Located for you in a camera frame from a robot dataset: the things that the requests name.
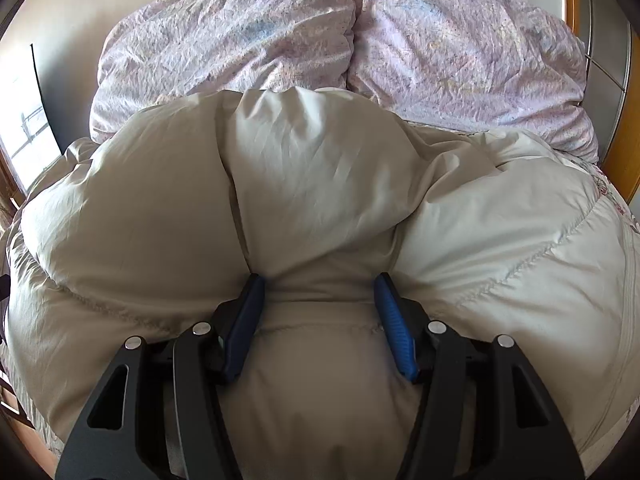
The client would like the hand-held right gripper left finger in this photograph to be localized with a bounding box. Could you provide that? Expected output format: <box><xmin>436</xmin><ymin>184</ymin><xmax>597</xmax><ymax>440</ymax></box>
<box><xmin>55</xmin><ymin>274</ymin><xmax>267</xmax><ymax>480</ymax></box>

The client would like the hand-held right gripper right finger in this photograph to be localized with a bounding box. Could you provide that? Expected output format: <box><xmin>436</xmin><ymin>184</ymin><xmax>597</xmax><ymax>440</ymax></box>
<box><xmin>374</xmin><ymin>272</ymin><xmax>586</xmax><ymax>480</ymax></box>

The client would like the white puffer jacket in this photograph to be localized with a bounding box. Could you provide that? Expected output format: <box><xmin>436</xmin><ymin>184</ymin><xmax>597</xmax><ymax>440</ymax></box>
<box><xmin>5</xmin><ymin>86</ymin><xmax>640</xmax><ymax>480</ymax></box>

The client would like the floral bed sheet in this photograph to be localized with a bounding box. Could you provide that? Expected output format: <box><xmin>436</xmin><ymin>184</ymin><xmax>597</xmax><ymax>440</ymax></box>
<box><xmin>0</xmin><ymin>152</ymin><xmax>640</xmax><ymax>466</ymax></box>

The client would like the lilac crinkled pillow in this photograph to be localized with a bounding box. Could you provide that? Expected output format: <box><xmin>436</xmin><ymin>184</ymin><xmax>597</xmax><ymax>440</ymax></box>
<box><xmin>347</xmin><ymin>0</ymin><xmax>601</xmax><ymax>163</ymax></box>
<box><xmin>90</xmin><ymin>0</ymin><xmax>357</xmax><ymax>143</ymax></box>

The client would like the frosted glass sliding door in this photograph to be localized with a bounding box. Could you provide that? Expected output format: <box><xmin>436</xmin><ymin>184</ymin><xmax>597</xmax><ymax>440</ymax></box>
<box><xmin>574</xmin><ymin>0</ymin><xmax>640</xmax><ymax>92</ymax></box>

